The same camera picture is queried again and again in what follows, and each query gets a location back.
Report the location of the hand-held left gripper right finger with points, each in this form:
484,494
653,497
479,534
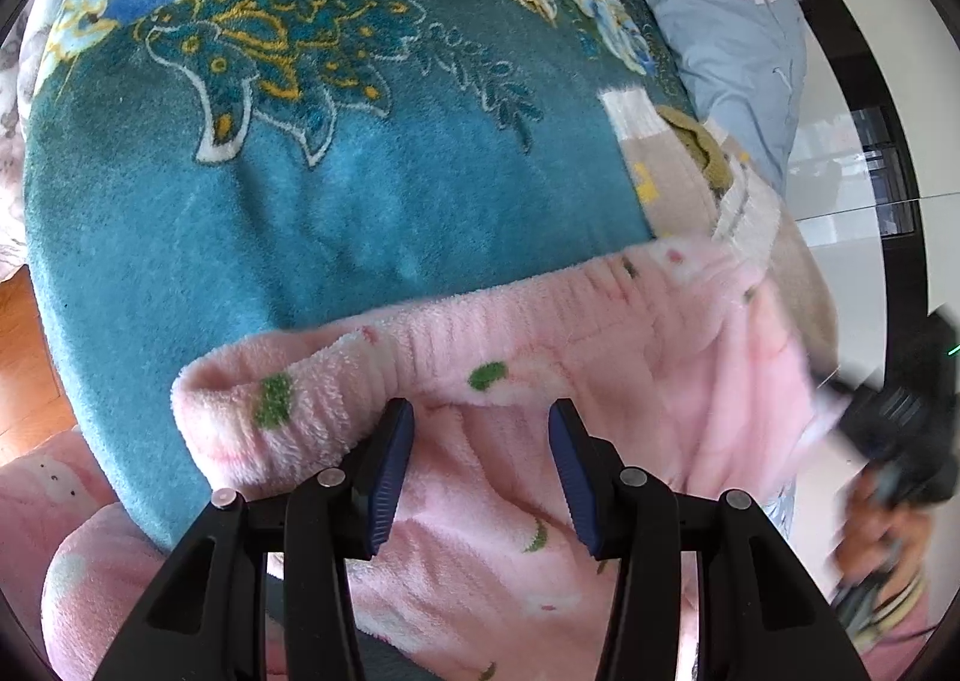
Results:
574,478

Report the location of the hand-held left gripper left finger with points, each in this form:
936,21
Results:
390,478

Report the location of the pink fleece pants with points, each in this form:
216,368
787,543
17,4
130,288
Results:
480,501

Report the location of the person's right hand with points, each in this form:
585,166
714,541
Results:
877,531

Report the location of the white wardrobe with black stripe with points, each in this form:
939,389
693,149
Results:
840,148

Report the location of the teal floral blanket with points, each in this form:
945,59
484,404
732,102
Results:
300,201

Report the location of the cream fleece garment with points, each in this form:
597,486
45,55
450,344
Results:
675,163

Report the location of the person's pink pyjamas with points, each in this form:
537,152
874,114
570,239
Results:
67,561

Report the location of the light blue flower pillow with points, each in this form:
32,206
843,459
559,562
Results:
720,51

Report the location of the white patterned bedsheet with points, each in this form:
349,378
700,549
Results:
11,201

